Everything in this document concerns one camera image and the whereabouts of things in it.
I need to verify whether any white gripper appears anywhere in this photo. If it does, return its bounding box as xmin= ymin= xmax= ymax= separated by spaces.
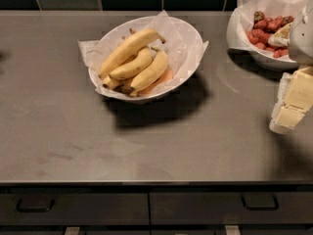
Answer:
xmin=268 ymin=0 xmax=313 ymax=134

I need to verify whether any white bowl with strawberries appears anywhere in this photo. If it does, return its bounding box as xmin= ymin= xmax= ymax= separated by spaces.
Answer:
xmin=226 ymin=0 xmax=305 ymax=71

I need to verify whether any white paper bowl liner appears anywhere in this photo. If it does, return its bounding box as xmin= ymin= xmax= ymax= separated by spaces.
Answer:
xmin=77 ymin=10 xmax=210 ymax=102

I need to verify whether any white bowl with bananas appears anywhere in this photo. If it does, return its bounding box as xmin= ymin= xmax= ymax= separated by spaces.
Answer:
xmin=87 ymin=15 xmax=204 ymax=102

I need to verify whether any small lower yellow banana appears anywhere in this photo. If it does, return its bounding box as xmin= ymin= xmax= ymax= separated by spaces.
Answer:
xmin=102 ymin=76 xmax=120 ymax=90

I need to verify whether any red strawberries pile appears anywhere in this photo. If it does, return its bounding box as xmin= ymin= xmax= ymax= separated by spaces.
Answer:
xmin=246 ymin=11 xmax=294 ymax=59

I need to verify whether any white paper strawberry liner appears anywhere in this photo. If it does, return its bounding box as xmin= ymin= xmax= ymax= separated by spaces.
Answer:
xmin=226 ymin=0 xmax=310 ymax=71

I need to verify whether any right dark drawer front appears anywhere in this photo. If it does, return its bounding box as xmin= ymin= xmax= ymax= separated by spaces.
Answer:
xmin=150 ymin=192 xmax=313 ymax=225

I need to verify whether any dark drawer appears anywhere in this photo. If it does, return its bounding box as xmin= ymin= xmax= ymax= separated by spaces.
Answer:
xmin=150 ymin=192 xmax=313 ymax=225
xmin=0 ymin=193 xmax=149 ymax=225

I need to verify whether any left dark drawer front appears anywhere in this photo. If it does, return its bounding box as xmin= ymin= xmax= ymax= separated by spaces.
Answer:
xmin=0 ymin=193 xmax=149 ymax=225

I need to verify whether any right black drawer handle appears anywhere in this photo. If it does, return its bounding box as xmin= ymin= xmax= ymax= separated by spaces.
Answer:
xmin=241 ymin=193 xmax=280 ymax=211

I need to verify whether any black drawer handle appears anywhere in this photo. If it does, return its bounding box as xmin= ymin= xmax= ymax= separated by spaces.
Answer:
xmin=241 ymin=193 xmax=280 ymax=211
xmin=16 ymin=199 xmax=55 ymax=212

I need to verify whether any left black drawer handle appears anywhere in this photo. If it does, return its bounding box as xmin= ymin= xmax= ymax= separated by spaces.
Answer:
xmin=16 ymin=199 xmax=55 ymax=212

